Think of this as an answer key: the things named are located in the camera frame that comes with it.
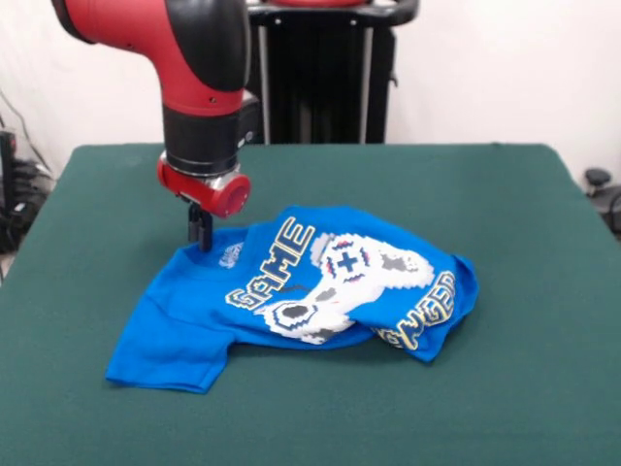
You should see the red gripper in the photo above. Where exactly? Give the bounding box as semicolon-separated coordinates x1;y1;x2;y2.
155;151;252;253

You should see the blue game controller print t-shirt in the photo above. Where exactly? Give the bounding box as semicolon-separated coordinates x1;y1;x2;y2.
105;204;481;396

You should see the black computer box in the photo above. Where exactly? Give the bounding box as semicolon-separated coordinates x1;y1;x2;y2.
0;128;18;215

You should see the dark green table cloth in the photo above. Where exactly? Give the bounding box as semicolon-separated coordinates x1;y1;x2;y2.
0;143;621;466

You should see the black office chair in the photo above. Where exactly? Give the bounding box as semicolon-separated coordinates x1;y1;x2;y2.
583;167;621;244

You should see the black cable bundle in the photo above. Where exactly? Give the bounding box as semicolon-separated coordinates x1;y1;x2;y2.
0;158;55;254

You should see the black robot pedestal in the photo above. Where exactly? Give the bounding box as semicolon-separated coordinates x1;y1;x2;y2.
245;0;419;145

